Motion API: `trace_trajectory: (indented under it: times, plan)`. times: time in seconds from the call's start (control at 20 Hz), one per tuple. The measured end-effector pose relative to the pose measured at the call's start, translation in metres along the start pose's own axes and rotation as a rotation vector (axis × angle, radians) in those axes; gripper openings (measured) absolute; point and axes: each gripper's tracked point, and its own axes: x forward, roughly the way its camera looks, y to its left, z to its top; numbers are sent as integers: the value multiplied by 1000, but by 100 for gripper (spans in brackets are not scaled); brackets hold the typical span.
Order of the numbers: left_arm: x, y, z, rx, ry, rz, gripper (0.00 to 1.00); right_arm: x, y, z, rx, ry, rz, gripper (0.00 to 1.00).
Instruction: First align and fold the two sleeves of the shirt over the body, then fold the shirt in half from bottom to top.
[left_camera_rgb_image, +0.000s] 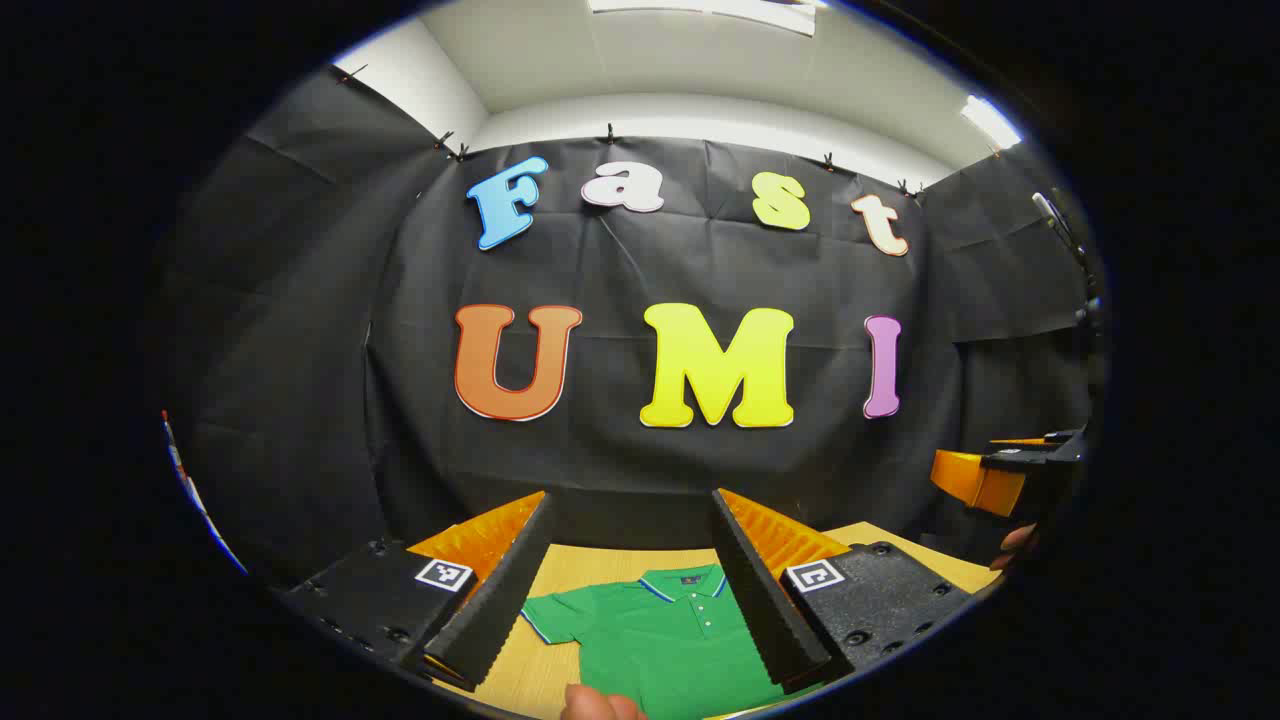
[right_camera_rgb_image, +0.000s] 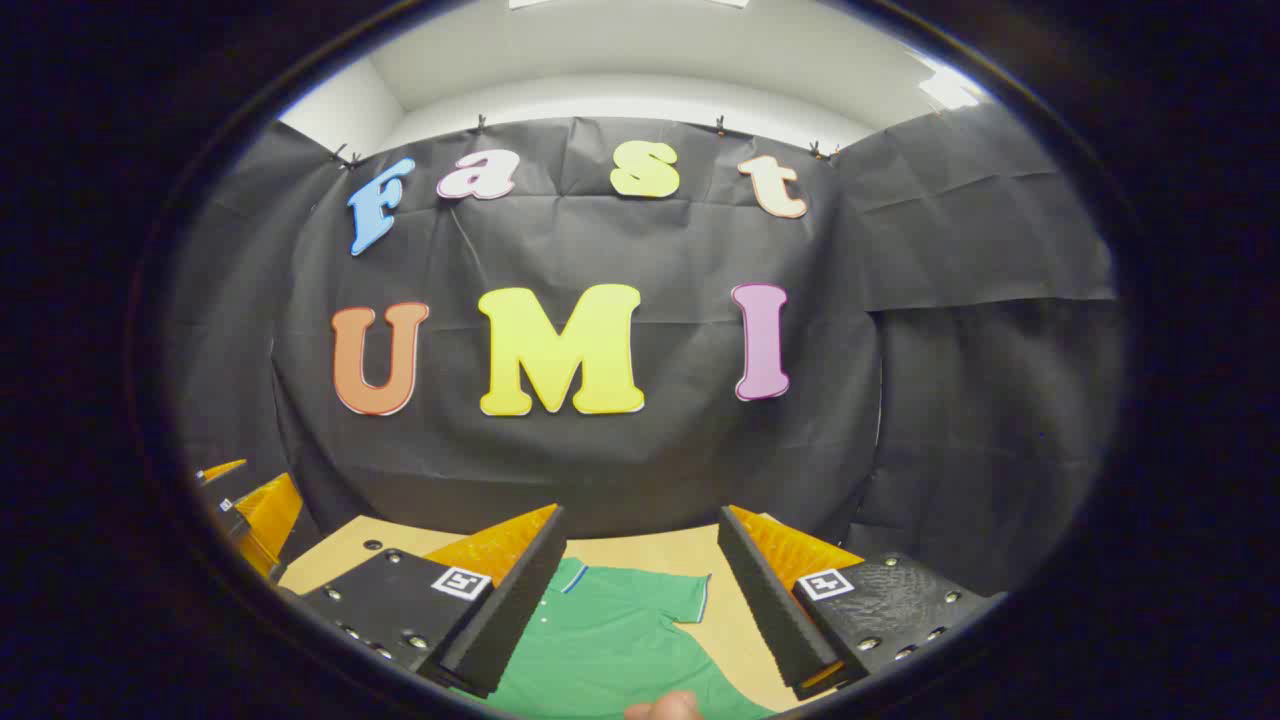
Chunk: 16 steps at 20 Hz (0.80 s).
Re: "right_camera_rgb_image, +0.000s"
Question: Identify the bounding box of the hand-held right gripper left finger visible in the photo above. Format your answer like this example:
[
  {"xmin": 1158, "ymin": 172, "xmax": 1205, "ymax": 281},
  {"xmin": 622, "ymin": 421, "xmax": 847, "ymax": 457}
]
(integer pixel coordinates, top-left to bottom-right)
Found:
[{"xmin": 297, "ymin": 503, "xmax": 568, "ymax": 699}]

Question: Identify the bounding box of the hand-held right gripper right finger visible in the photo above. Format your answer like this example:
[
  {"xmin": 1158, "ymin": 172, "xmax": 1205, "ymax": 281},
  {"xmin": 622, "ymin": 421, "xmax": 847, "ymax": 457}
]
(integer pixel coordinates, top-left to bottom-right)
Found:
[{"xmin": 717, "ymin": 505, "xmax": 1006, "ymax": 701}]

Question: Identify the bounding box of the green T-shirt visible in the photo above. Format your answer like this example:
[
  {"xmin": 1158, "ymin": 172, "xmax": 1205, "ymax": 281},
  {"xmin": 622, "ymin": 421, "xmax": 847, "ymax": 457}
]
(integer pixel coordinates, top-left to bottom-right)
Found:
[{"xmin": 450, "ymin": 557, "xmax": 779, "ymax": 720}]

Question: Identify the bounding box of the black backdrop cloth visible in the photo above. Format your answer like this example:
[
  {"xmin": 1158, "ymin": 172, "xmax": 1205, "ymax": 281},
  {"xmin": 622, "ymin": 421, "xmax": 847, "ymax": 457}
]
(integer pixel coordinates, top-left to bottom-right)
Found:
[{"xmin": 165, "ymin": 100, "xmax": 1126, "ymax": 601}]

